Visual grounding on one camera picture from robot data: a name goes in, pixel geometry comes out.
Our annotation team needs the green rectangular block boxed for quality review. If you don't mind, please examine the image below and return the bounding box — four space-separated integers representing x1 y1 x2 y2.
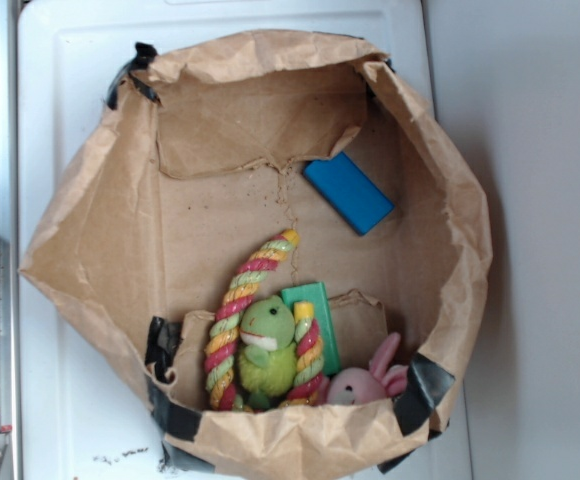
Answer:
281 282 341 376

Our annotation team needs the blue rectangular block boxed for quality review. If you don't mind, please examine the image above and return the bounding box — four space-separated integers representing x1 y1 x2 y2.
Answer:
303 152 395 236

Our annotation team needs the multicolored twisted rope toy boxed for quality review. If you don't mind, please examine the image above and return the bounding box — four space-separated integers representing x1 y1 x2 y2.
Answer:
204 229 324 411

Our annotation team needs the brown paper bag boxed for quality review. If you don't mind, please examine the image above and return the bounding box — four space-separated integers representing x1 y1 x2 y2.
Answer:
21 30 492 479

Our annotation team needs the green frog plush toy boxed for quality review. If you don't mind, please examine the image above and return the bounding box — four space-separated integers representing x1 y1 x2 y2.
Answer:
237 295 297 411

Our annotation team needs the pink bunny plush toy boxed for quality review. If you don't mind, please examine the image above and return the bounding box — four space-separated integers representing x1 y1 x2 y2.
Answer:
316 333 408 406

